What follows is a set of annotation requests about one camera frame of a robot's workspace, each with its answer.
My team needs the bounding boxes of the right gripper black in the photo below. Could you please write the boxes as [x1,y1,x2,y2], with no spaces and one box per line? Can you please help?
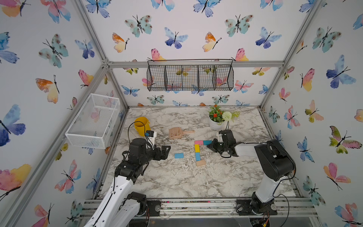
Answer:
[205,138,228,154]

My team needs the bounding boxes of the teal building block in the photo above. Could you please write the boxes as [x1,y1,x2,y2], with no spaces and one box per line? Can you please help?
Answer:
[203,141,212,146]

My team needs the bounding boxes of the light blue building block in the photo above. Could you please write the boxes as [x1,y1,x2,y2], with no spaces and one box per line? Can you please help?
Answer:
[175,153,184,159]

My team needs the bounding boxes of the yellow building block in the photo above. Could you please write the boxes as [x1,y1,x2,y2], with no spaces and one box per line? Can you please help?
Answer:
[194,144,200,153]

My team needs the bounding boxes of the tan building block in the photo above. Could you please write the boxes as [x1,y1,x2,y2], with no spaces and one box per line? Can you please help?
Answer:
[196,160,206,166]

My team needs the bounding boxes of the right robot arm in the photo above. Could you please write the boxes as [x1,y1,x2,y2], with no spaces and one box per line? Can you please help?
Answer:
[207,130,296,216]

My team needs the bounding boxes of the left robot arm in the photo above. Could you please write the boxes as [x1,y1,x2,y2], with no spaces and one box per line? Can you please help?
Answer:
[85,138,171,227]

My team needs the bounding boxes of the beige plastic slotted scoop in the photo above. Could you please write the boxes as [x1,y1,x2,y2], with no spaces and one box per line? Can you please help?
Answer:
[169,127,195,140]

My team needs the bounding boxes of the white pot artificial flowers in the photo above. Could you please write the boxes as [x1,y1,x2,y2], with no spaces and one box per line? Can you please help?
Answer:
[209,105,240,130]

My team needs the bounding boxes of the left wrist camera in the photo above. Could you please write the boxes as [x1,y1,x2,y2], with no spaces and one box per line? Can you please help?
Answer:
[145,130,157,147]

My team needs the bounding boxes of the black wire wall basket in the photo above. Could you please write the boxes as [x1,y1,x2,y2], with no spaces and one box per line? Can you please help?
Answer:
[144,59,234,92]

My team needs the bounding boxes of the white mesh wall basket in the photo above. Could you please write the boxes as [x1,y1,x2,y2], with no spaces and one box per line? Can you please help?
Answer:
[65,93,120,149]

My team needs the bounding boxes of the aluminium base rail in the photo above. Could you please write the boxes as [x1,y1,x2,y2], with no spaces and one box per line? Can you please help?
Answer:
[80,197,318,219]

